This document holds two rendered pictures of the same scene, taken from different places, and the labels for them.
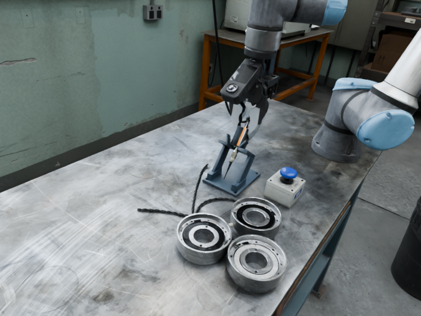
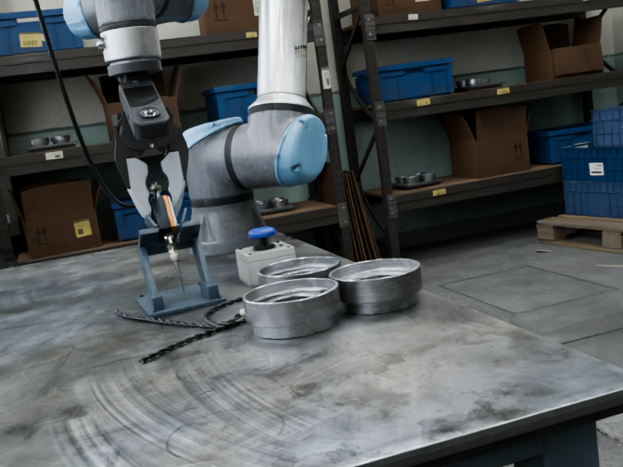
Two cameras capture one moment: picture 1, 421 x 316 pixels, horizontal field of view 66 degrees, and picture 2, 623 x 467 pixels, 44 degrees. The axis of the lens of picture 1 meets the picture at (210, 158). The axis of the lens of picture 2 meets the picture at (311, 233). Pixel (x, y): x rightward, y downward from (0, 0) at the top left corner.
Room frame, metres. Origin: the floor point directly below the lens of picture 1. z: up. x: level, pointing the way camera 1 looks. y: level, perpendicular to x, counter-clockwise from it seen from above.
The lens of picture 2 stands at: (-0.08, 0.62, 1.03)
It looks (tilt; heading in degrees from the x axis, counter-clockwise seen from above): 9 degrees down; 309
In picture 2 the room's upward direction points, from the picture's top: 8 degrees counter-clockwise
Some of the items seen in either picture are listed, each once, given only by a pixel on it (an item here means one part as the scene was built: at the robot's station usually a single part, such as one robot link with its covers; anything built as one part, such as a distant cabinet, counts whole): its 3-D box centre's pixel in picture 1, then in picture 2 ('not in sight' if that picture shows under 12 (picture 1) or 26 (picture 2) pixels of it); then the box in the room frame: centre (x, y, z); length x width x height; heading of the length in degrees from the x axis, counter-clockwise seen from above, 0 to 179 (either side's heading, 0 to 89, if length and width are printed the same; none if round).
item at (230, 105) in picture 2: not in sight; (253, 103); (3.01, -2.87, 1.11); 0.52 x 0.38 x 0.22; 56
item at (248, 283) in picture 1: (255, 263); (375, 285); (0.41, -0.10, 0.82); 0.10 x 0.10 x 0.04
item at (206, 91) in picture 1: (267, 71); not in sight; (3.27, -0.48, 0.39); 1.50 x 0.62 x 0.78; 146
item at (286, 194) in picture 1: (285, 186); (265, 261); (0.65, -0.19, 0.82); 0.08 x 0.07 x 0.05; 146
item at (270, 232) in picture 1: (255, 219); (300, 282); (0.53, -0.11, 0.82); 0.10 x 0.10 x 0.04
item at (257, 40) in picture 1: (261, 39); (129, 48); (0.74, -0.08, 1.14); 0.08 x 0.08 x 0.05
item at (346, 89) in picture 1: (353, 101); (219, 157); (0.91, -0.39, 0.97); 0.13 x 0.12 x 0.14; 9
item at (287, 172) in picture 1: (287, 179); (263, 245); (0.65, -0.19, 0.85); 0.04 x 0.04 x 0.05
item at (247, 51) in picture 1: (257, 75); (141, 109); (0.75, -0.09, 1.06); 0.09 x 0.08 x 0.12; 148
